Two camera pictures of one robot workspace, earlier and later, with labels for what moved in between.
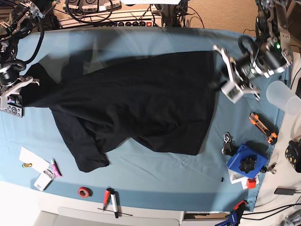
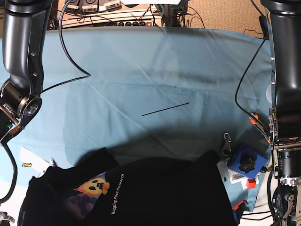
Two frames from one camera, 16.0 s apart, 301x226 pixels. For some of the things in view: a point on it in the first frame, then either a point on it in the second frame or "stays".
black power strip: [158, 23] stays
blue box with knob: [248, 161] stays
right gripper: [10, 81] to [3, 216]
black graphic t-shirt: [162, 99] to [96, 189]
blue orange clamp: [235, 216] stays
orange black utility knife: [270, 131] stays
